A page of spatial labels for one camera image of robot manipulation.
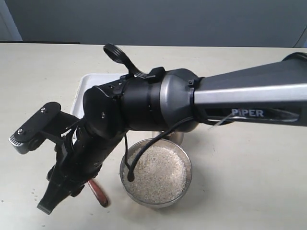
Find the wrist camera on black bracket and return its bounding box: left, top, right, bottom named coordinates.
left=9, top=102, right=79, bottom=154

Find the white rectangular plastic tray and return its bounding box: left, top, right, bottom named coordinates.
left=71, top=73, right=124, bottom=118

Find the large steel rice bowl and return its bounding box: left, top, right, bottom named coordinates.
left=119, top=139, right=192, bottom=208

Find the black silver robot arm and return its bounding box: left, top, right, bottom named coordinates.
left=37, top=52, right=307, bottom=214

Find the black ribbon cable loop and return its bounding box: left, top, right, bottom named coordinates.
left=103, top=43, right=166, bottom=80

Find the small steel cup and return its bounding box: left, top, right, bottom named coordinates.
left=155, top=131, right=184, bottom=146

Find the black camera cable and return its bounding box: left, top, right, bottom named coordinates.
left=123, top=112, right=300, bottom=182

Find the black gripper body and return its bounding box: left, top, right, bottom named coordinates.
left=49, top=119, right=126, bottom=197

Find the brown wooden spoon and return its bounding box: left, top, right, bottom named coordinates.
left=88, top=179, right=110, bottom=208

